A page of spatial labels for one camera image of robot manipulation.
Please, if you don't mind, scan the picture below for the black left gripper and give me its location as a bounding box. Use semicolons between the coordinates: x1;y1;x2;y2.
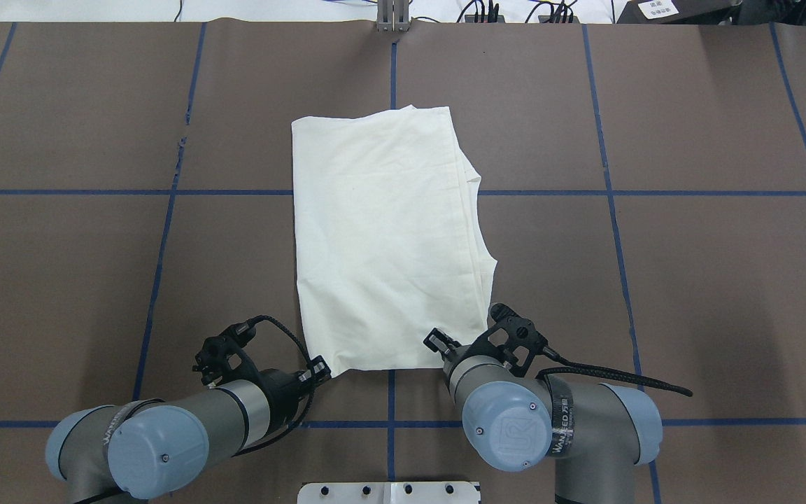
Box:
260;356;332;425

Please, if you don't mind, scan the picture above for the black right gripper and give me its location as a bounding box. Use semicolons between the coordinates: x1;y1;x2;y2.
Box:
423;328;495;371

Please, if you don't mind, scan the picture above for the cream long-sleeve cat shirt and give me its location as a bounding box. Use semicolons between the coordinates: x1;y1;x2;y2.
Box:
291;105;497;377

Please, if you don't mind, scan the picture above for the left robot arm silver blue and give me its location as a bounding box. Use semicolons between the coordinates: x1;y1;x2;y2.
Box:
44;356;332;503

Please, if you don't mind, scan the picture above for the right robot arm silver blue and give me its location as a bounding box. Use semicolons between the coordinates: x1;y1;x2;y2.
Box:
423;319;663;503

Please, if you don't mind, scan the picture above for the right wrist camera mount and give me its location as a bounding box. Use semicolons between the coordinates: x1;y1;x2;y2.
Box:
466;303;693;398

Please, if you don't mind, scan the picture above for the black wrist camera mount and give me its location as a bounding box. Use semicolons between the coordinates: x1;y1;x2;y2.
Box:
192;315;310;386

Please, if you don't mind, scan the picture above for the white central pillar mount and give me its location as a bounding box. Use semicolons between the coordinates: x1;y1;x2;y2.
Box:
297;481;482;503

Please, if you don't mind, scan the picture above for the aluminium frame post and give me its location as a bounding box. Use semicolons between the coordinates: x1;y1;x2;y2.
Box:
374;0;411;32

